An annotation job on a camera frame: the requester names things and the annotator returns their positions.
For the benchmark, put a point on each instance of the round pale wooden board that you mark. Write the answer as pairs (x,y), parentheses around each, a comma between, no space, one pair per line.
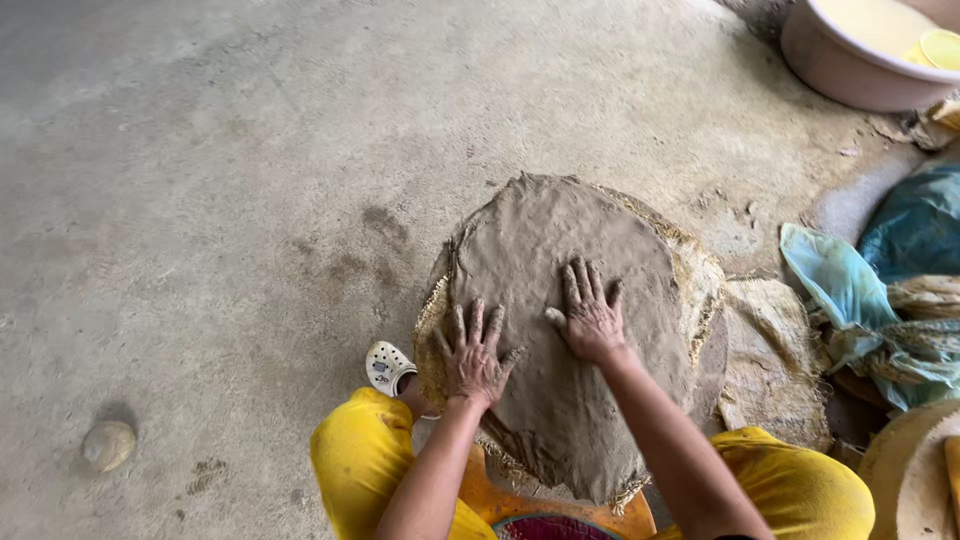
(904,480)

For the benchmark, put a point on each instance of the rounded beige stone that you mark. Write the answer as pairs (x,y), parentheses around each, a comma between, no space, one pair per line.
(109,445)

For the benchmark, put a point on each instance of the crumpled burlap piece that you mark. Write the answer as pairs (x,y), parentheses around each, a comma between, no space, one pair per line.
(926,296)

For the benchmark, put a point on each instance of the light blue plastic sheet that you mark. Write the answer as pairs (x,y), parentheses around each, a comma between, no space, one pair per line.
(836,274)

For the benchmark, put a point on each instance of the person's right hand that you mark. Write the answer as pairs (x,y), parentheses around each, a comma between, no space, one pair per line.
(592,326)

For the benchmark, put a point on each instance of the person's yellow trousers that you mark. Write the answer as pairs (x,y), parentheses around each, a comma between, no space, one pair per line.
(360,457)

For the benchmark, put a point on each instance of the orange wooden stick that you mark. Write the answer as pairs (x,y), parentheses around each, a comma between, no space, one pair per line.
(953,480)

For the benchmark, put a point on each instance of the person's left hand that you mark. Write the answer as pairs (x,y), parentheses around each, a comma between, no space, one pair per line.
(471,367)

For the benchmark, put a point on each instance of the frayed burlap scrap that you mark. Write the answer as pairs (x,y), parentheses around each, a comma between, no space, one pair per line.
(937,124)

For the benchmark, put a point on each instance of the folded burlap sack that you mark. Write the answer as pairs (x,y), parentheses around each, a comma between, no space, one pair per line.
(772,360)

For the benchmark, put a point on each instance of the grey clay slab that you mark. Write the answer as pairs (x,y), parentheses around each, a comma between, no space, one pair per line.
(540,240)

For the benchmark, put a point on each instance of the frayed burlap cloth under clay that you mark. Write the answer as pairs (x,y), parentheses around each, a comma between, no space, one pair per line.
(694,262)

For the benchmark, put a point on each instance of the dark teal plastic bag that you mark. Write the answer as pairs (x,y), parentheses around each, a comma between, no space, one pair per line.
(919,225)

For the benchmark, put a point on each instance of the white perforated clog shoe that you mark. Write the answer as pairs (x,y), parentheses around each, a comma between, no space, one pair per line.
(388,366)

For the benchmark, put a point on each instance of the orange plastic stool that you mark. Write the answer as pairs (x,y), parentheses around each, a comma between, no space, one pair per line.
(499,504)

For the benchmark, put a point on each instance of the pink plastic basin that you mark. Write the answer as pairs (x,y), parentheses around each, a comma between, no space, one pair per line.
(840,71)

